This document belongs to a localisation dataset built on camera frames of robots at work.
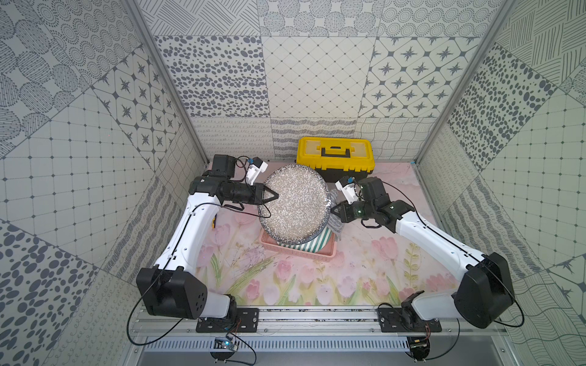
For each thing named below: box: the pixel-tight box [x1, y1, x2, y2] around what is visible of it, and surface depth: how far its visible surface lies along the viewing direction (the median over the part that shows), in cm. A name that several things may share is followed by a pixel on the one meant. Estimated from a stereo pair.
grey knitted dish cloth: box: [326, 188, 345, 241], surface depth 82 cm
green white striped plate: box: [276, 224, 334, 254], surface depth 79 cm
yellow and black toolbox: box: [296, 137, 376, 182], surface depth 103 cm
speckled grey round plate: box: [258, 163, 332, 246], surface depth 77 cm
